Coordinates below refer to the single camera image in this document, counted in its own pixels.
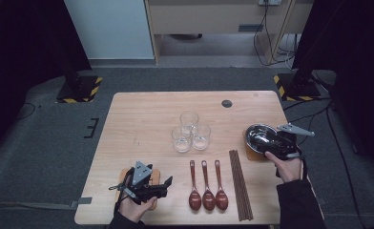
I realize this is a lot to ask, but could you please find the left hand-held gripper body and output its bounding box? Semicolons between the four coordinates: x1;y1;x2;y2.
108;160;161;205

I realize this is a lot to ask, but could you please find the person's right hand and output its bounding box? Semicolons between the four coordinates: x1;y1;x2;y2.
263;151;304;184

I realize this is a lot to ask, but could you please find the clear drinking glass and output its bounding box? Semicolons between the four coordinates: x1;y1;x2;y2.
171;126;195;154
179;111;200;136
191;123;212;152

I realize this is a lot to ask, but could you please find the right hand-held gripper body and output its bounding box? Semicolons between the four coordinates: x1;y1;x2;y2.
270;122;316;160

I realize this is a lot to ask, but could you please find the grey floor tape strip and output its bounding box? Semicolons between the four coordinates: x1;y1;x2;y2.
69;197;94;210

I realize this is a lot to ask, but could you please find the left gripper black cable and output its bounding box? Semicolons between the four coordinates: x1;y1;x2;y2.
113;190;128;215

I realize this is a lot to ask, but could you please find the white partition panel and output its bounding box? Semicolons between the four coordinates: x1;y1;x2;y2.
63;0;156;61

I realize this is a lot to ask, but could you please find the light wooden desk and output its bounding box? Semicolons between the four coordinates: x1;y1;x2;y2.
143;0;315;67

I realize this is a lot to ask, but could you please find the dark curtain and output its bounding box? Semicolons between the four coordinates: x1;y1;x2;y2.
291;0;374;180
0;0;93;161

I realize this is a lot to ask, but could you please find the bundle of brown wooden chopsticks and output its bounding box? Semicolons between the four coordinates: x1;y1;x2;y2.
228;149;255;222

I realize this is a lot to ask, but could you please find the reddish brown wooden spoon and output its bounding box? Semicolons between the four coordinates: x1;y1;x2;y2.
200;159;217;212
214;159;230;212
188;159;203;212

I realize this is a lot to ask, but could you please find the black stand base hazard tape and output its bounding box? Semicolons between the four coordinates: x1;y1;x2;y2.
273;73;322;102
55;74;104;104

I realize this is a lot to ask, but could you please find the thin black floor cable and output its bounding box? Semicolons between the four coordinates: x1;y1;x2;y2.
15;101;37;121

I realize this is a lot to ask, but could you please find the long black floor cable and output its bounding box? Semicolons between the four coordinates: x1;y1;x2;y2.
325;106;366;229

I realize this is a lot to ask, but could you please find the black hanging cable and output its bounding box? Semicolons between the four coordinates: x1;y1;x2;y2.
253;0;296;68

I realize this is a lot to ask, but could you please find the grey label on desk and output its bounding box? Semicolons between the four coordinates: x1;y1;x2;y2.
238;23;265;33

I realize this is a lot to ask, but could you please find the shiny metal bowl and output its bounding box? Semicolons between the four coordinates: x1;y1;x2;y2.
245;123;283;157

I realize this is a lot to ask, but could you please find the person's left hand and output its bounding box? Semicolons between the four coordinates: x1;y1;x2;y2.
117;196;159;223

